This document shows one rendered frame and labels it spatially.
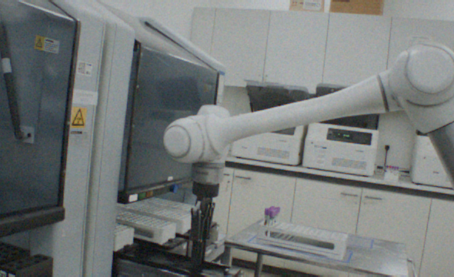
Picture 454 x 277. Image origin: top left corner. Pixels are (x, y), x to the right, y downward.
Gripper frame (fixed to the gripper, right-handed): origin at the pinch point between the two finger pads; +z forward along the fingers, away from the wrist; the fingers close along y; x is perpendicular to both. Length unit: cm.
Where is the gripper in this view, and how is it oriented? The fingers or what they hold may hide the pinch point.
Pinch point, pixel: (198, 251)
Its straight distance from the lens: 128.4
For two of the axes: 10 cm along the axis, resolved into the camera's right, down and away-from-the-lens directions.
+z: -1.2, 9.9, 0.6
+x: 9.4, 1.3, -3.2
